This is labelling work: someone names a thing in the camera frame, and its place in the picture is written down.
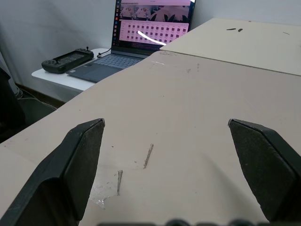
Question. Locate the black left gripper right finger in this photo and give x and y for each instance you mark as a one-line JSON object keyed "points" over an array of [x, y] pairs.
{"points": [[265, 169]]}

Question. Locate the small white side table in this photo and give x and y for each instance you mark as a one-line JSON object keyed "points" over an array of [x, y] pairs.
{"points": [[70, 80]]}

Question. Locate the black handheld game controller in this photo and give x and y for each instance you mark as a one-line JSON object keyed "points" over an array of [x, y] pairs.
{"points": [[67, 60]]}

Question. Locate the beige adjoining table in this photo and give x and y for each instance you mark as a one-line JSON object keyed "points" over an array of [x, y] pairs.
{"points": [[240, 44]]}

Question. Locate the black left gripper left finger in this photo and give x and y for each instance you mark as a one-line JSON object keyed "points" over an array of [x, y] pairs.
{"points": [[70, 169]]}

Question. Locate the grey open laptop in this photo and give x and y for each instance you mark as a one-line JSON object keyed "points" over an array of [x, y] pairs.
{"points": [[131, 42]]}

